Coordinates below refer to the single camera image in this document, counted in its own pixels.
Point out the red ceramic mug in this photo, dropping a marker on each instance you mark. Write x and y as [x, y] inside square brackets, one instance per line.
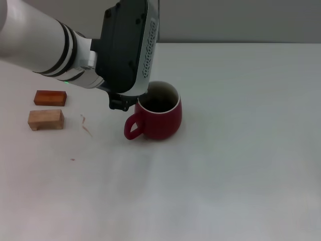
[158, 125]

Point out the dark brown coffee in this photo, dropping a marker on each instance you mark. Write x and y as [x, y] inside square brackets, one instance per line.
[160, 105]

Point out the light wooden block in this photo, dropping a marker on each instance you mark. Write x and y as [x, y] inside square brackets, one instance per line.
[46, 120]

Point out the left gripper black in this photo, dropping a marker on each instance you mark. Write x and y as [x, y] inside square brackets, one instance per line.
[110, 95]

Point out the dark reddish wooden block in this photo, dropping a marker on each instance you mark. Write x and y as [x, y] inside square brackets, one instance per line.
[50, 98]

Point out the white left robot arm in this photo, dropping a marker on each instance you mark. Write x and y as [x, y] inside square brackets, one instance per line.
[32, 42]

